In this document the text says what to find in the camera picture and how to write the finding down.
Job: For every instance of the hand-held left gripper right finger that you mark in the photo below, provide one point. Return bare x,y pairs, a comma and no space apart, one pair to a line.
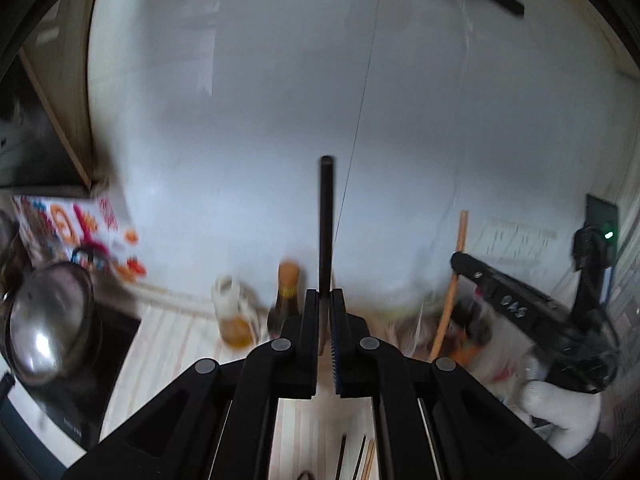
335,360

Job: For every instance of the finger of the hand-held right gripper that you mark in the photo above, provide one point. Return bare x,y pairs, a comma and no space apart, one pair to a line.
467,267

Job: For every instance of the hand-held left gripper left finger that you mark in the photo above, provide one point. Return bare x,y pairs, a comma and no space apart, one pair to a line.
310,340

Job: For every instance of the wooden chopstick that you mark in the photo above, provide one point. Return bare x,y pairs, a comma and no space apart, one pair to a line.
447,310
370,460

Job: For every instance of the black chopstick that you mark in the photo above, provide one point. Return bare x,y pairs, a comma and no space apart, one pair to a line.
326,220

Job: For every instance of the person's right hand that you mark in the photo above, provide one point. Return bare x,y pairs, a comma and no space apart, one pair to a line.
565,415

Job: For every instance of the dark sauce bottle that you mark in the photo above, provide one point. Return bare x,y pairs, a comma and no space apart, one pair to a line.
285,305

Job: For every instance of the clear oil bottle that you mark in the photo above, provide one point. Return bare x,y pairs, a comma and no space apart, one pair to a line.
234,317

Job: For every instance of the dark brown chopstick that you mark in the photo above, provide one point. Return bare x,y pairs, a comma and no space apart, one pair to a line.
359,460
341,457

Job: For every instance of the black socket with green light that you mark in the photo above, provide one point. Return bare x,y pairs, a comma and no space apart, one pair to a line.
602,220

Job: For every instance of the striped cat-print counter mat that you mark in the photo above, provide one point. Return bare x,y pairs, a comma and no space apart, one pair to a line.
165,350

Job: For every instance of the black cooktop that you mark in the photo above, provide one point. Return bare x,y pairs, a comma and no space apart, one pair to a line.
85,400

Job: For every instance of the steel wok lid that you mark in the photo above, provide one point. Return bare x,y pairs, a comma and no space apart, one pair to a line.
45,320

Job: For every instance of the black range hood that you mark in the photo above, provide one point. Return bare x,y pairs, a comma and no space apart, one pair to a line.
30,150

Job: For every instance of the white wall socket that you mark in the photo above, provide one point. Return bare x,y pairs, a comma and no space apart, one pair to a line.
499,240
544,246
521,244

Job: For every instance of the colourful wall sticker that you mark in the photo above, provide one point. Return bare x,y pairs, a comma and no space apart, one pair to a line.
60,225

